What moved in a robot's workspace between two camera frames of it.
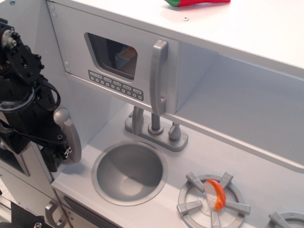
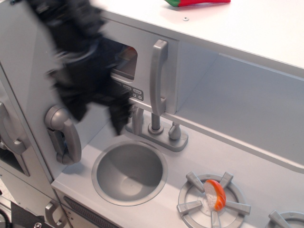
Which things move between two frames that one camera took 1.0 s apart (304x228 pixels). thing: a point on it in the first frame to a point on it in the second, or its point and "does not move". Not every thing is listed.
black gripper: (36, 124) to (85, 63)
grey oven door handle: (49, 211) does not move
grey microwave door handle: (159, 51) does not move
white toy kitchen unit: (190, 116) does not move
